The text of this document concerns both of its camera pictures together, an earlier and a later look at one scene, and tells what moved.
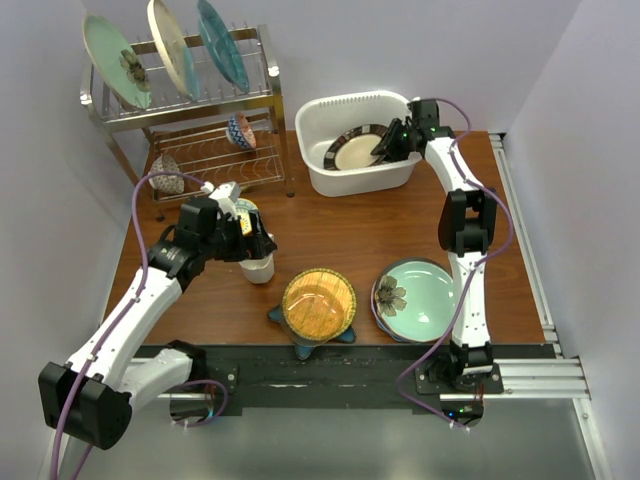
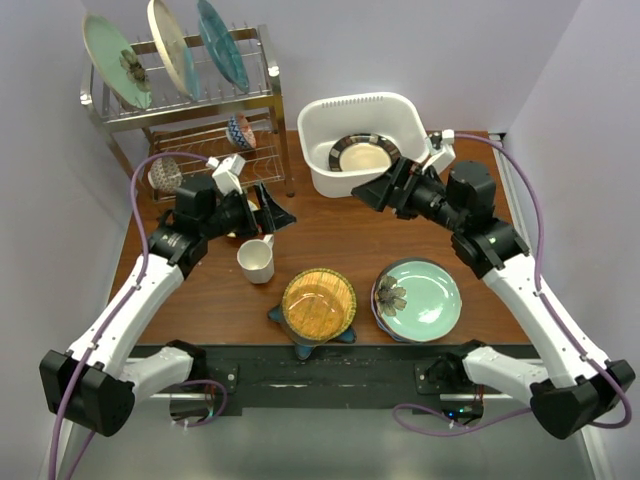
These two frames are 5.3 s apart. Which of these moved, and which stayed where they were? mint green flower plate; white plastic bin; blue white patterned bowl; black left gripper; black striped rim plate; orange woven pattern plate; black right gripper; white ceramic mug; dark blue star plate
Moved: black left gripper; black right gripper; black striped rim plate
Stayed: white ceramic mug; mint green flower plate; dark blue star plate; blue white patterned bowl; orange woven pattern plate; white plastic bin
